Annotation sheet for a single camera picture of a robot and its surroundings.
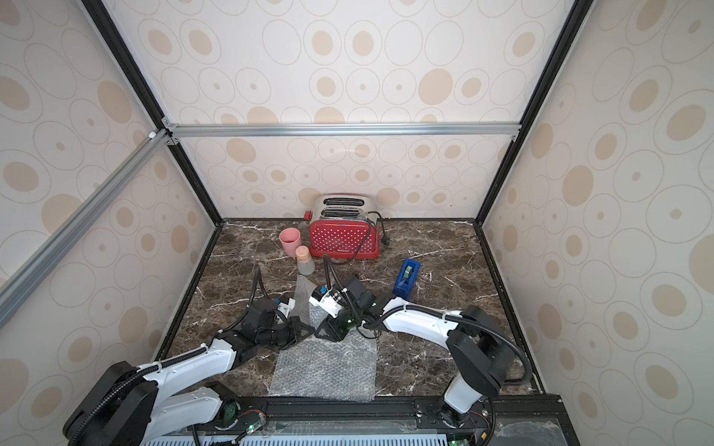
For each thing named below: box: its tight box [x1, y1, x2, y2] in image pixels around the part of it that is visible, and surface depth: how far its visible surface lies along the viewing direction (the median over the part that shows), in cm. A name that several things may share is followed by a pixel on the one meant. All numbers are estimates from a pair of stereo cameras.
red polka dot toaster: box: [304, 192, 381, 260], surface depth 101 cm
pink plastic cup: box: [278, 226, 303, 259], surface depth 105 cm
